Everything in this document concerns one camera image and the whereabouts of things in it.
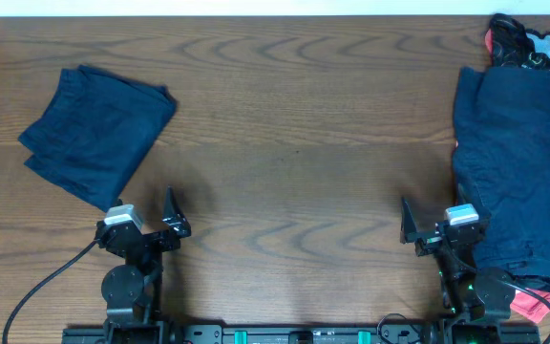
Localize black printed cycling jersey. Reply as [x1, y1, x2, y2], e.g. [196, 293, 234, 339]
[484, 13, 550, 304]

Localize dark blue denim shorts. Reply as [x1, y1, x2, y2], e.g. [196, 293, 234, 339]
[453, 67, 550, 278]

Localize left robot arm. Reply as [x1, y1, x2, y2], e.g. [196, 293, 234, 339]
[95, 187, 191, 328]

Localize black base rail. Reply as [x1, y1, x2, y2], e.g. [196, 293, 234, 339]
[61, 319, 540, 344]

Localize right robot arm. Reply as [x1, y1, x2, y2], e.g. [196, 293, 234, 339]
[400, 188, 515, 326]

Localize folded dark blue shorts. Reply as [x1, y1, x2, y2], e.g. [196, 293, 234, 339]
[18, 65, 177, 211]

